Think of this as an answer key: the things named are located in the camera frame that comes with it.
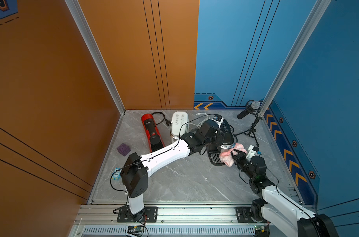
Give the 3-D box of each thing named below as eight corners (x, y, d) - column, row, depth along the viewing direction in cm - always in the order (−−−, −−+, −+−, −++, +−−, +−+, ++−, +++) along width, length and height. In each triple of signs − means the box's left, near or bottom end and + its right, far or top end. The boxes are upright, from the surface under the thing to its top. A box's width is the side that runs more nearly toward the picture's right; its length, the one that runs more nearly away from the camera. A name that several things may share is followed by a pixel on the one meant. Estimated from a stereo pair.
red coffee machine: (153, 156, 96) (147, 140, 81) (146, 132, 108) (140, 115, 94) (165, 151, 98) (161, 135, 83) (157, 129, 110) (152, 111, 95)
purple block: (119, 152, 99) (116, 148, 95) (125, 146, 102) (122, 142, 98) (125, 157, 97) (122, 153, 92) (131, 151, 100) (129, 146, 95)
